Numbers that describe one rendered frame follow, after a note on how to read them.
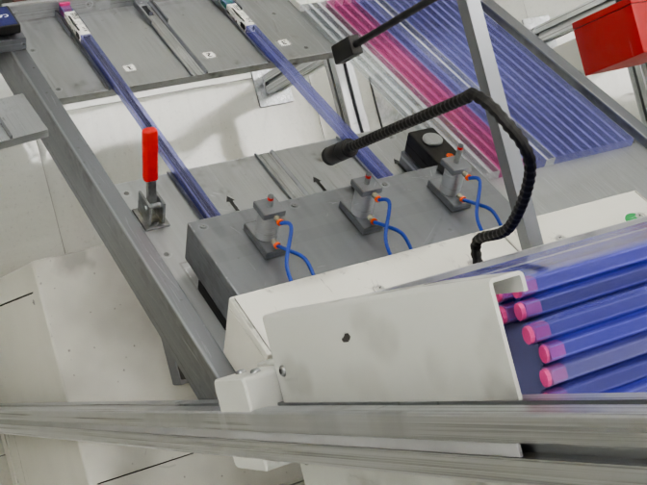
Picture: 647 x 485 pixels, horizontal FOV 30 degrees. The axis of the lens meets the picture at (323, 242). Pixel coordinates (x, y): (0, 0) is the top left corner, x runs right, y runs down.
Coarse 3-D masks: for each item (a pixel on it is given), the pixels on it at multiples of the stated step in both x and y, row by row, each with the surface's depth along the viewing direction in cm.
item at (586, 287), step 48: (624, 240) 89; (528, 288) 74; (576, 288) 76; (624, 288) 78; (528, 336) 73; (576, 336) 74; (624, 336) 76; (528, 384) 76; (576, 384) 74; (624, 384) 75
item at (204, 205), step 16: (64, 16) 158; (96, 48) 152; (96, 64) 151; (112, 64) 149; (112, 80) 147; (128, 96) 144; (144, 112) 142; (160, 144) 138; (176, 160) 136; (176, 176) 135; (192, 176) 134; (192, 192) 132; (208, 208) 130
